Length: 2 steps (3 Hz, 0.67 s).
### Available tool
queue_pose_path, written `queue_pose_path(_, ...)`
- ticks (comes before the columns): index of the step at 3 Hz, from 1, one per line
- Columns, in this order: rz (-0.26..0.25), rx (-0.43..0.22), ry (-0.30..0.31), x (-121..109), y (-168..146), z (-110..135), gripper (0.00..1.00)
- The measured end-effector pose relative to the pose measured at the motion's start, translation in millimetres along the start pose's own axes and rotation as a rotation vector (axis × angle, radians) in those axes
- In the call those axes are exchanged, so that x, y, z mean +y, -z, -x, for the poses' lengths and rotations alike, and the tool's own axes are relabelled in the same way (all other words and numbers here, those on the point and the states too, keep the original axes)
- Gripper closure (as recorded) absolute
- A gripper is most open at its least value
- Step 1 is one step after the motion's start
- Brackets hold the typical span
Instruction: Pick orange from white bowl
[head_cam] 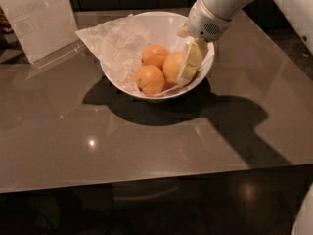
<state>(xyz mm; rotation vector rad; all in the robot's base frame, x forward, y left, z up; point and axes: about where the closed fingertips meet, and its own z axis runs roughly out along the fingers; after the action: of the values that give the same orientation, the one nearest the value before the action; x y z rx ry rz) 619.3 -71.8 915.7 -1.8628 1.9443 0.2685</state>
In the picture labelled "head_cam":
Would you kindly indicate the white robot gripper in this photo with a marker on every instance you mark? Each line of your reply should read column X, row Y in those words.
column 202, row 21

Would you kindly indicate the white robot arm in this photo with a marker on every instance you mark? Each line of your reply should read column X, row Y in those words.
column 299, row 15

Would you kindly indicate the right orange in bowl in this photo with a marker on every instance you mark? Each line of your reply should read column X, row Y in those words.
column 171, row 67

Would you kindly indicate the orange in bowl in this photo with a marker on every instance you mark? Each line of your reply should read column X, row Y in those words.
column 171, row 67
column 149, row 79
column 154, row 55

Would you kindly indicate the back orange in bowl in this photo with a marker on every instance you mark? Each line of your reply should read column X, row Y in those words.
column 154, row 55

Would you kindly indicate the white ceramic bowl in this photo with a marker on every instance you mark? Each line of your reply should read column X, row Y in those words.
column 171, row 91

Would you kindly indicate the front orange in bowl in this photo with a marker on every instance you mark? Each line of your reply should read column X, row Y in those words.
column 149, row 79

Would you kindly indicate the crumpled clear plastic bag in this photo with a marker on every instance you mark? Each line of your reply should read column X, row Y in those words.
column 119, row 44

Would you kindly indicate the acrylic sign holder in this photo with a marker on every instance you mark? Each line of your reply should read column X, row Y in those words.
column 46, row 29

